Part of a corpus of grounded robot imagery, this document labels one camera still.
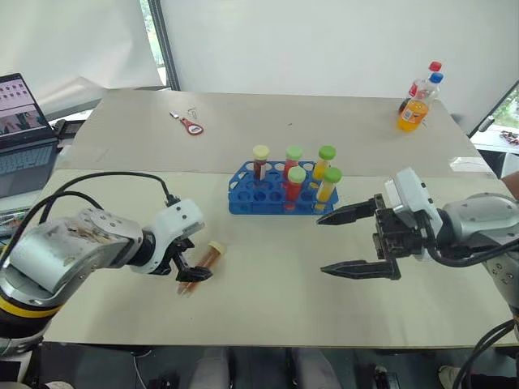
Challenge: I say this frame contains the grey rounded shape under table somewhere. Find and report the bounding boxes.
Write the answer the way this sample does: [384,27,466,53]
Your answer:
[189,347,231,389]
[290,347,342,389]

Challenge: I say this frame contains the black hanging cables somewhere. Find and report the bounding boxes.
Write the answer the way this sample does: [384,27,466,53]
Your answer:
[451,318,519,389]

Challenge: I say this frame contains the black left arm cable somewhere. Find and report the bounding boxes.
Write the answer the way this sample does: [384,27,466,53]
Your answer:
[0,171,182,268]

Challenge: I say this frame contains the yellow-capped dark red test tube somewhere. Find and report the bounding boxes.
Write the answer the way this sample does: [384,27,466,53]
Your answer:
[252,144,272,182]

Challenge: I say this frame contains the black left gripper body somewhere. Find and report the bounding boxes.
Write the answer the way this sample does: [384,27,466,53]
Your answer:
[159,237,197,276]

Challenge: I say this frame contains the cola bottle red cap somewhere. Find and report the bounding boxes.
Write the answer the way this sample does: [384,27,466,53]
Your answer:
[398,60,444,114]

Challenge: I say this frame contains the blue test tube rack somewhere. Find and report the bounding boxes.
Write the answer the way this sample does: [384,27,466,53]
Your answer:
[227,160,340,216]

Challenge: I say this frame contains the red handheld tool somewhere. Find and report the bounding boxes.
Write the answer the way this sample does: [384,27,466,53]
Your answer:
[178,116,204,137]

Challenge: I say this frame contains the green-capped red test tube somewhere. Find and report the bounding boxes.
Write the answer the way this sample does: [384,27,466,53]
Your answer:
[284,145,305,175]
[284,166,307,210]

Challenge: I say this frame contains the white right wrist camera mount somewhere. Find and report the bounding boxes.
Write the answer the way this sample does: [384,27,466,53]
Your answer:
[384,166,445,263]

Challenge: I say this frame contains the yellow-capped orange test tube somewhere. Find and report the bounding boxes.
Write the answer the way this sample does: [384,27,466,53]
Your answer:
[177,240,226,299]

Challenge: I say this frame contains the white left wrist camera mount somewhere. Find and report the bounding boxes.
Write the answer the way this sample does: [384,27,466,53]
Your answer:
[139,199,206,277]

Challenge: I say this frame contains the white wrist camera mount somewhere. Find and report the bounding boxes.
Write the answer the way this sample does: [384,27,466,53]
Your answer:
[139,199,206,277]
[384,166,445,263]

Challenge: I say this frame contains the dark window frame post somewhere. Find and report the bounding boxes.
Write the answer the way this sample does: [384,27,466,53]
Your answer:
[146,0,182,91]

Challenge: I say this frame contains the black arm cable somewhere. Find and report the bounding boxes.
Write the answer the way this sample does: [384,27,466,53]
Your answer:
[0,171,182,268]
[423,214,519,267]

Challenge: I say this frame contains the open grey laptop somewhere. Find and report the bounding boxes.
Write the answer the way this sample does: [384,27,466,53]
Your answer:
[0,72,62,200]

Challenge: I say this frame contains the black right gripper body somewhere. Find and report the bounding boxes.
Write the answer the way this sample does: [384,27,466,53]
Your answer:
[372,193,431,261]

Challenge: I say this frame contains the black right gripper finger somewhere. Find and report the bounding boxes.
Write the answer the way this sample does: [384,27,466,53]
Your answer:
[315,195,378,228]
[320,258,403,282]

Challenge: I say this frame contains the green-capped yellow test tube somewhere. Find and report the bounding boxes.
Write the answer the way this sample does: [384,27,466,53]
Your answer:
[312,145,337,180]
[314,166,344,212]

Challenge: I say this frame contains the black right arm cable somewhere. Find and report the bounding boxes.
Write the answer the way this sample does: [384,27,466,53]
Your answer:
[423,214,519,267]

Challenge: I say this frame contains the small black device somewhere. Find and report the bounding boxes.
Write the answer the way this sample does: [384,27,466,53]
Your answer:
[54,118,87,141]

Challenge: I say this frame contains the orange soda bottle blue cap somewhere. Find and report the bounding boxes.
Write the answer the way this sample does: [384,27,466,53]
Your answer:
[396,72,445,133]

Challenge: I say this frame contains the white shoe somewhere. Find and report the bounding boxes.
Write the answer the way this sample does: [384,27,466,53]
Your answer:
[437,364,464,389]

